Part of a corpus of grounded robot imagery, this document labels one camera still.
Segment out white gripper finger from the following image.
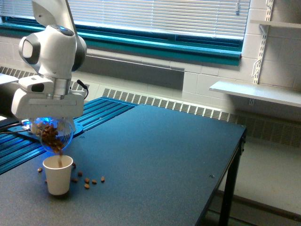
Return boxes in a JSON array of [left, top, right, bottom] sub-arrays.
[[30, 120, 44, 136]]

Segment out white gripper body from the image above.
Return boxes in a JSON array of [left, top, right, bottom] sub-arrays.
[[11, 75, 85, 119]]

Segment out clear plastic cup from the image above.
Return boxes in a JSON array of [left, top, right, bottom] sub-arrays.
[[30, 117, 74, 155]]

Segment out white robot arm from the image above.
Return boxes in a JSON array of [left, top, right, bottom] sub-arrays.
[[11, 0, 87, 131]]

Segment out brown almonds in clear cup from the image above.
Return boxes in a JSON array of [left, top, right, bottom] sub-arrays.
[[40, 123, 64, 168]]

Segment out white desk corner at left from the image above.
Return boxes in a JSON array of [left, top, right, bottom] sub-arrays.
[[0, 73, 19, 85]]

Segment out white paper cup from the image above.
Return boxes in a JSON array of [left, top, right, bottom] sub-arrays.
[[43, 155, 73, 195]]

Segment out black table leg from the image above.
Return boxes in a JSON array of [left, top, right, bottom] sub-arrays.
[[218, 135, 246, 226]]

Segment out white window blinds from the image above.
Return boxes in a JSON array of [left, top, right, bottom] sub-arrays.
[[0, 0, 250, 40]]

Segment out baseboard radiator vent cover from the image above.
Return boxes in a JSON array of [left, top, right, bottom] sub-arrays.
[[0, 66, 301, 146]]

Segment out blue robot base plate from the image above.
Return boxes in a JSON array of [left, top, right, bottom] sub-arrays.
[[8, 123, 83, 141]]

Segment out black cable at base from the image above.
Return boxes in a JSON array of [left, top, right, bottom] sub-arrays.
[[0, 120, 31, 135]]

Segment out blue slotted aluminium rail bed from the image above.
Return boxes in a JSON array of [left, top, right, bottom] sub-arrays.
[[0, 97, 137, 174]]

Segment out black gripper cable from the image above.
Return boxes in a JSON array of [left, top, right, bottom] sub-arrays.
[[76, 79, 89, 99]]

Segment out white shelf bracket rail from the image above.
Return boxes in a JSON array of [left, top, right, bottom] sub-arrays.
[[252, 0, 274, 85]]

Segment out lower white wall shelf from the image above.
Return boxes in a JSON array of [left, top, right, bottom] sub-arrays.
[[209, 81, 301, 107]]

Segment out white wall shelf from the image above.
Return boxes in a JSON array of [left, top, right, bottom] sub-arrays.
[[250, 20, 301, 29], [209, 81, 301, 107]]

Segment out upper white wall shelf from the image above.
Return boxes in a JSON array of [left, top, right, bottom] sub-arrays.
[[250, 20, 301, 29]]

